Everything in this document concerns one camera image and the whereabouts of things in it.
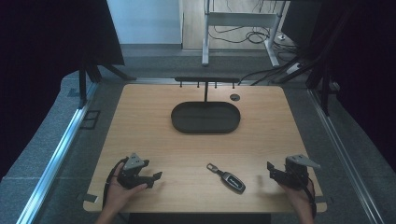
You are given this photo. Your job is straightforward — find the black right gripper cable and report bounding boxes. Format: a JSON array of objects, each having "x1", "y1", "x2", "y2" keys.
[{"x1": 303, "y1": 176, "x2": 318, "y2": 219}]

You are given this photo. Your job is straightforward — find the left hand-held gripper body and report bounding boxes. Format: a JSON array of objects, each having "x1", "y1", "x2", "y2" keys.
[{"x1": 117, "y1": 152, "x2": 155, "y2": 190}]

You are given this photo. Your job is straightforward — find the white metal desk frame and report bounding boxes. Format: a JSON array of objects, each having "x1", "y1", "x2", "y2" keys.
[{"x1": 201, "y1": 0, "x2": 288, "y2": 68}]

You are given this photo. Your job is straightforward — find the black rectangular floor frame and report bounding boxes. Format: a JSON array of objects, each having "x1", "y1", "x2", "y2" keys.
[{"x1": 79, "y1": 109, "x2": 102, "y2": 131}]

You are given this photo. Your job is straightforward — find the person's left hand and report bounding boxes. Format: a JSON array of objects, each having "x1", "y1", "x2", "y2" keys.
[{"x1": 104, "y1": 175, "x2": 149, "y2": 215}]

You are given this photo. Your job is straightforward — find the black floor cables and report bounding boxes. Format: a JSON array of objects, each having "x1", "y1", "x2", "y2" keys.
[{"x1": 207, "y1": 0, "x2": 302, "y2": 87}]

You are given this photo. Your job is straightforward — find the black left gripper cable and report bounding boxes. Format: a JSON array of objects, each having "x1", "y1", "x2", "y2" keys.
[{"x1": 102, "y1": 156, "x2": 130, "y2": 210}]

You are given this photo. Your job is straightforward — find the black key rack with tray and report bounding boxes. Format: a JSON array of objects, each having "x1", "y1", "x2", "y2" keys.
[{"x1": 170, "y1": 76, "x2": 242, "y2": 135}]

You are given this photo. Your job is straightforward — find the white power strip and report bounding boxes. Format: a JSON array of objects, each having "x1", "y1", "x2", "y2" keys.
[{"x1": 285, "y1": 63, "x2": 302, "y2": 76}]

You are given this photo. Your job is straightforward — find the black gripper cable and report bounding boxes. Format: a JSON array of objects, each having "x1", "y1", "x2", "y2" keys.
[
  {"x1": 303, "y1": 176, "x2": 318, "y2": 219},
  {"x1": 102, "y1": 156, "x2": 130, "y2": 210}
]

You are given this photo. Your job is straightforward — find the dark curtain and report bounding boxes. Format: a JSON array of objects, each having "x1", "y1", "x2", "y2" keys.
[
  {"x1": 0, "y1": 0, "x2": 125, "y2": 181},
  {"x1": 281, "y1": 0, "x2": 396, "y2": 174}
]

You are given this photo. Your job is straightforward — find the person's right hand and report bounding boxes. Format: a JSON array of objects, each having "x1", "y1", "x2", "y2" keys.
[{"x1": 279, "y1": 181, "x2": 316, "y2": 217}]

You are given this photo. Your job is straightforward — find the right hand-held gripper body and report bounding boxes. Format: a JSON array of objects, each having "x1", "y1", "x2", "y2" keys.
[{"x1": 273, "y1": 154, "x2": 321, "y2": 191}]

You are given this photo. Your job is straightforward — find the black metal stand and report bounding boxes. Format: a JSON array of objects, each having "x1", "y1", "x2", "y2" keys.
[
  {"x1": 274, "y1": 6, "x2": 356, "y2": 117},
  {"x1": 78, "y1": 57, "x2": 137, "y2": 109}
]

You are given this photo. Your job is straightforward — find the aluminium rail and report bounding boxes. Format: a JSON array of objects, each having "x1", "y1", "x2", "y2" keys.
[
  {"x1": 306, "y1": 88, "x2": 386, "y2": 224},
  {"x1": 16, "y1": 81, "x2": 100, "y2": 224}
]

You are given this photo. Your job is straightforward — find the grey tape strip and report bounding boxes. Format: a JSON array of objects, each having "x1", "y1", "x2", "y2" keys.
[{"x1": 83, "y1": 192, "x2": 100, "y2": 204}]

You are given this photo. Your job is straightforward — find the black car key fob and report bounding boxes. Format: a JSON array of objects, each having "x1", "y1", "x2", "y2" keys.
[{"x1": 205, "y1": 162, "x2": 247, "y2": 195}]

